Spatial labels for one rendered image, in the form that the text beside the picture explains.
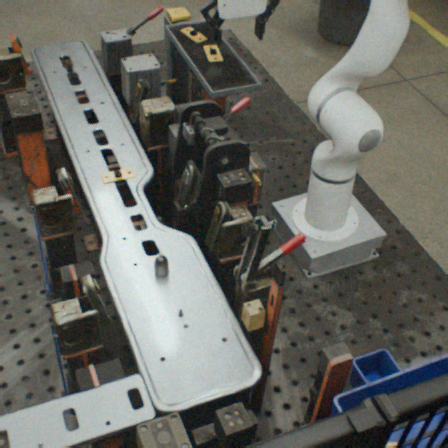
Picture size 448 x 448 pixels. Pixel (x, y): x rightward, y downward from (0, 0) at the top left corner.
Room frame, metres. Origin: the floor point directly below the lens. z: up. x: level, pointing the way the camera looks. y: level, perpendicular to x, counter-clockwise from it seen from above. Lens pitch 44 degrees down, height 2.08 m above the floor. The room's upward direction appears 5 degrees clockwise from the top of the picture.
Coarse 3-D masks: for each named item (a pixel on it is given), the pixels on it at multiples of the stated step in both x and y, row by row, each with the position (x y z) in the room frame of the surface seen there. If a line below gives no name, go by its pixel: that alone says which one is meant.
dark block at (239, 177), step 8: (216, 176) 1.14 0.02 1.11; (224, 176) 1.14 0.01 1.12; (232, 176) 1.14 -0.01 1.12; (240, 176) 1.14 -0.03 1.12; (248, 176) 1.15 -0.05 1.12; (216, 184) 1.14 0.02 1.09; (224, 184) 1.11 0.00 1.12; (232, 184) 1.11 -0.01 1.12; (240, 184) 1.12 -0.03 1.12; (248, 184) 1.13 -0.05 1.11; (216, 192) 1.14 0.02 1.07; (224, 192) 1.10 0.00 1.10; (232, 192) 1.11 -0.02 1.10; (240, 192) 1.12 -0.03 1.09; (248, 192) 1.13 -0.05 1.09; (224, 200) 1.10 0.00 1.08; (232, 200) 1.11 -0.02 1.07; (240, 200) 1.12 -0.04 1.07; (248, 200) 1.13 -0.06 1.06
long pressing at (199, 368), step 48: (48, 48) 1.84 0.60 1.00; (48, 96) 1.58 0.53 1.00; (96, 96) 1.59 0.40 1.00; (96, 144) 1.37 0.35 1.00; (96, 192) 1.18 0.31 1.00; (144, 192) 1.19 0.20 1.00; (144, 240) 1.03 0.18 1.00; (192, 240) 1.04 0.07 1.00; (144, 288) 0.89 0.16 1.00; (192, 288) 0.90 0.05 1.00; (144, 336) 0.77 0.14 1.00; (192, 336) 0.78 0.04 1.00; (240, 336) 0.78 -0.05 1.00; (192, 384) 0.67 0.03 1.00; (240, 384) 0.68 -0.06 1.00
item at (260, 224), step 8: (256, 216) 0.91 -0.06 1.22; (264, 216) 0.92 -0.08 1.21; (248, 224) 0.88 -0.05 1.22; (256, 224) 0.90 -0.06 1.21; (264, 224) 0.89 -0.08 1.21; (272, 224) 0.91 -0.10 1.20; (248, 232) 0.87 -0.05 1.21; (256, 232) 0.89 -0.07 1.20; (264, 232) 0.88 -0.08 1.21; (248, 240) 0.90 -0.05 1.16; (256, 240) 0.89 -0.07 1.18; (264, 240) 0.88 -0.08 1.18; (248, 248) 0.90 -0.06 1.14; (256, 248) 0.88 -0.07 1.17; (264, 248) 0.88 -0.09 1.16; (248, 256) 0.90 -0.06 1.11; (256, 256) 0.88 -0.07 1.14; (240, 264) 0.90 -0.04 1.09; (248, 264) 0.89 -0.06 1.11; (256, 264) 0.88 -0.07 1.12; (240, 272) 0.90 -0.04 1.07; (248, 272) 0.87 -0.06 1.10; (256, 272) 0.88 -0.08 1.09; (248, 280) 0.87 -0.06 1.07
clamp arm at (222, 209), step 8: (216, 208) 1.06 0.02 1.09; (224, 208) 1.05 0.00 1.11; (216, 216) 1.04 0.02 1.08; (224, 216) 1.04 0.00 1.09; (216, 224) 1.04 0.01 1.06; (208, 232) 1.06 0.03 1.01; (216, 232) 1.03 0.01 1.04; (208, 240) 1.04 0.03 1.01; (216, 240) 1.03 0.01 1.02; (216, 248) 1.03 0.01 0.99
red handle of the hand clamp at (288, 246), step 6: (300, 234) 0.94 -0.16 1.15; (294, 240) 0.93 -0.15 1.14; (300, 240) 0.93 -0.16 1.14; (282, 246) 0.93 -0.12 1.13; (288, 246) 0.92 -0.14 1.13; (294, 246) 0.92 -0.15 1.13; (276, 252) 0.92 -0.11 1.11; (282, 252) 0.92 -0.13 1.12; (288, 252) 0.92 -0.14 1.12; (270, 258) 0.91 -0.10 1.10; (276, 258) 0.91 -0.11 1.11; (264, 264) 0.90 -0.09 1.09; (270, 264) 0.90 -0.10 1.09; (258, 270) 0.89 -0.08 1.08; (240, 276) 0.89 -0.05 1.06
